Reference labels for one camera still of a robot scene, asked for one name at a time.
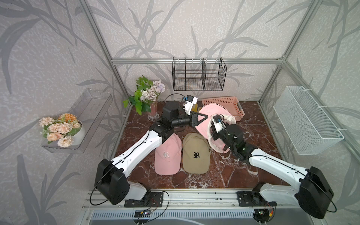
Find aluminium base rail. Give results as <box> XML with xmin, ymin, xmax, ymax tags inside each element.
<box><xmin>81</xmin><ymin>188</ymin><xmax>296</xmax><ymax>210</ymax></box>

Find pink plastic basket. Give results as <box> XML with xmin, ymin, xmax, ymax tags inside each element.
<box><xmin>202</xmin><ymin>96</ymin><xmax>245</xmax><ymax>122</ymax></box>

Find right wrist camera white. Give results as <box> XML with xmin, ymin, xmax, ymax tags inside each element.
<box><xmin>212</xmin><ymin>114</ymin><xmax>226</xmax><ymax>133</ymax></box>

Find pink flat mat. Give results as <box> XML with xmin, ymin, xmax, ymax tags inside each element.
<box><xmin>154</xmin><ymin>134</ymin><xmax>182</xmax><ymax>175</ymax></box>

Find beige baseball cap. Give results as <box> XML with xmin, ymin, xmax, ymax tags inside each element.
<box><xmin>182</xmin><ymin>133</ymin><xmax>211</xmax><ymax>174</ymax></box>

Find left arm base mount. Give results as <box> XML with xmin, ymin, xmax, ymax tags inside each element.
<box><xmin>124</xmin><ymin>188</ymin><xmax>164</xmax><ymax>208</ymax></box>

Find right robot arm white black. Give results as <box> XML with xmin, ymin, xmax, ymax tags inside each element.
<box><xmin>210</xmin><ymin>122</ymin><xmax>334</xmax><ymax>219</ymax></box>

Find purple white flower bouquet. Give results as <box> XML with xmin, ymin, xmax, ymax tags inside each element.
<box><xmin>123</xmin><ymin>76</ymin><xmax>166</xmax><ymax>115</ymax></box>

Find white pot peach flowers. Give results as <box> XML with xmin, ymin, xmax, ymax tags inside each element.
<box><xmin>39</xmin><ymin>113</ymin><xmax>86</xmax><ymax>148</ymax></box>

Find clear acrylic wall shelf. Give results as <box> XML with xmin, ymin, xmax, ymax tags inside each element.
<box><xmin>41</xmin><ymin>89</ymin><xmax>113</xmax><ymax>154</ymax></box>

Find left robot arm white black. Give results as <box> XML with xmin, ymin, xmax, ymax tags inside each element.
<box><xmin>94</xmin><ymin>96</ymin><xmax>208</xmax><ymax>205</ymax></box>

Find black wire wall basket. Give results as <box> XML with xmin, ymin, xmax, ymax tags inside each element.
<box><xmin>172</xmin><ymin>58</ymin><xmax>227</xmax><ymax>92</ymax></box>

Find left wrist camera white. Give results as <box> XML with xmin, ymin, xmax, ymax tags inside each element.
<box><xmin>183</xmin><ymin>95</ymin><xmax>198</xmax><ymax>115</ymax></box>

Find white mesh wall basket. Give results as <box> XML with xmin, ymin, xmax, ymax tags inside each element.
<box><xmin>273</xmin><ymin>86</ymin><xmax>345</xmax><ymax>155</ymax></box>

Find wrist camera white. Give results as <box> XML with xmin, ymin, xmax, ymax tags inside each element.
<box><xmin>212</xmin><ymin>114</ymin><xmax>226</xmax><ymax>133</ymax></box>
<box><xmin>183</xmin><ymin>95</ymin><xmax>198</xmax><ymax>115</ymax></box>

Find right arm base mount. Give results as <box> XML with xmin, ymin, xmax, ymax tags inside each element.
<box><xmin>236</xmin><ymin>182</ymin><xmax>277</xmax><ymax>207</ymax></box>

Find pink glass vase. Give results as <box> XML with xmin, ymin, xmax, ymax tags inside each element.
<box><xmin>148</xmin><ymin>101</ymin><xmax>160</xmax><ymax>122</ymax></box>

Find yellow white work glove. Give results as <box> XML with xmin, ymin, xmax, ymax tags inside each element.
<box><xmin>191</xmin><ymin>103</ymin><xmax>202</xmax><ymax>113</ymax></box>

